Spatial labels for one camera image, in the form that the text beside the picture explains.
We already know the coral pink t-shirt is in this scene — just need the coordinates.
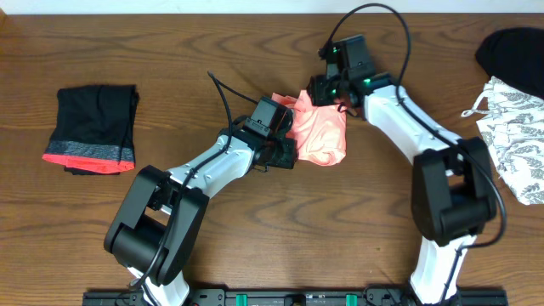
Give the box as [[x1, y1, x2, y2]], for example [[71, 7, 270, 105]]
[[271, 90, 347, 167]]

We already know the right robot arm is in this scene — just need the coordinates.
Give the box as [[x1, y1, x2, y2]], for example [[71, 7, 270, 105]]
[[308, 35, 507, 305]]

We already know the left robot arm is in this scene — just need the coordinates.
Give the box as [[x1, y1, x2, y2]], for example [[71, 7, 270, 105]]
[[104, 97, 297, 305]]

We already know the folded black shorts, coral hem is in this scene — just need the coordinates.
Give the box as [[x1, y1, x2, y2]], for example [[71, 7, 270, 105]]
[[42, 85, 139, 175]]

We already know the white grey patterned garment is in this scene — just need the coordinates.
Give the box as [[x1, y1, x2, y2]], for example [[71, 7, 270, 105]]
[[461, 76, 543, 205]]

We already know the black garment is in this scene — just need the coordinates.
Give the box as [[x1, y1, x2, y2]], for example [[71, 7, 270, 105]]
[[475, 27, 543, 99]]

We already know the left black cable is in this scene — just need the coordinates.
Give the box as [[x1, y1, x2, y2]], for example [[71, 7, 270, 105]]
[[127, 71, 260, 306]]

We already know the black cable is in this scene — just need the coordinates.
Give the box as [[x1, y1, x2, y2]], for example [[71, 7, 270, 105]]
[[317, 3, 507, 306], [127, 71, 260, 306]]

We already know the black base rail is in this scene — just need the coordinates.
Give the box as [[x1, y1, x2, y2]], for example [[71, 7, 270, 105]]
[[82, 286, 509, 306]]

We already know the right black cable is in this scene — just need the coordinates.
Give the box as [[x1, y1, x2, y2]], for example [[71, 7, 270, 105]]
[[317, 3, 507, 306]]

